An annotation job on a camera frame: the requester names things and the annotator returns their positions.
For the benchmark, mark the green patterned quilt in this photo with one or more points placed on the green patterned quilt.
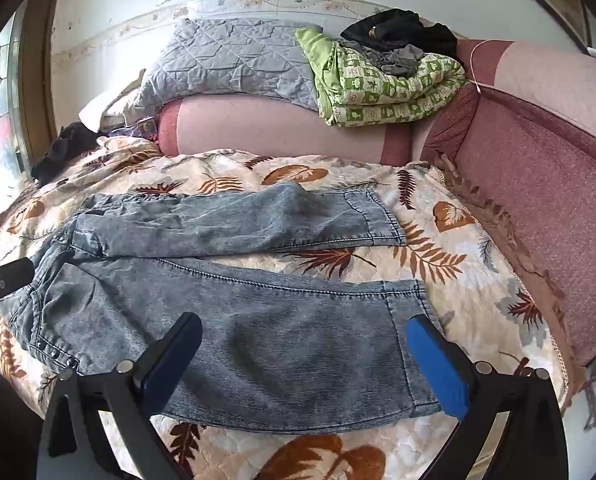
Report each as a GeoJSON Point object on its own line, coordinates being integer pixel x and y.
{"type": "Point", "coordinates": [377, 95]}

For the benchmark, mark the black crumpled cloth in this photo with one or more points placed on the black crumpled cloth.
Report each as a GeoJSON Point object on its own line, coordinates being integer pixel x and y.
{"type": "Point", "coordinates": [63, 152]}

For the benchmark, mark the white pillow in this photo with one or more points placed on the white pillow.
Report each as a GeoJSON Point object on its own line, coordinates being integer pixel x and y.
{"type": "Point", "coordinates": [103, 110]}

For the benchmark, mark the grey quilted blanket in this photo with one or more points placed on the grey quilted blanket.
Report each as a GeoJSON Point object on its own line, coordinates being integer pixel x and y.
{"type": "Point", "coordinates": [228, 60]}

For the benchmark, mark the leaf print blanket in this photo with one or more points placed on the leaf print blanket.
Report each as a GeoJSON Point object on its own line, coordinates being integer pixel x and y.
{"type": "Point", "coordinates": [427, 240]}

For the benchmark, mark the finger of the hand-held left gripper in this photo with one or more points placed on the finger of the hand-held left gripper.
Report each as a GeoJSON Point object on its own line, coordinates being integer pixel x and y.
{"type": "Point", "coordinates": [8, 272]}

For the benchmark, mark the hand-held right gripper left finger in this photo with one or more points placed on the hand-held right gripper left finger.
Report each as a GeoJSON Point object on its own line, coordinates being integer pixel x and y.
{"type": "Point", "coordinates": [170, 370]}

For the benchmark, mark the black clothing pile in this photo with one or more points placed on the black clothing pile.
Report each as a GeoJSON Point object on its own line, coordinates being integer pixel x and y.
{"type": "Point", "coordinates": [407, 30]}

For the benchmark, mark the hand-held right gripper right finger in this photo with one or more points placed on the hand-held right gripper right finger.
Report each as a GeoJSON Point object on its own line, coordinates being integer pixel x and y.
{"type": "Point", "coordinates": [437, 365]}

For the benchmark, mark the grey crumpled cloth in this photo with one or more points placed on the grey crumpled cloth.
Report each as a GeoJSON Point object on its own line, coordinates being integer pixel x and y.
{"type": "Point", "coordinates": [402, 62]}

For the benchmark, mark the pink bolster cushion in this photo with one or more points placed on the pink bolster cushion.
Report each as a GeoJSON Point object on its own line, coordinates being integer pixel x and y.
{"type": "Point", "coordinates": [278, 130]}

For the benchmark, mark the grey washed denim pants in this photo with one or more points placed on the grey washed denim pants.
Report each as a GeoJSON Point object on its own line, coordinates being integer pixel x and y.
{"type": "Point", "coordinates": [278, 340]}

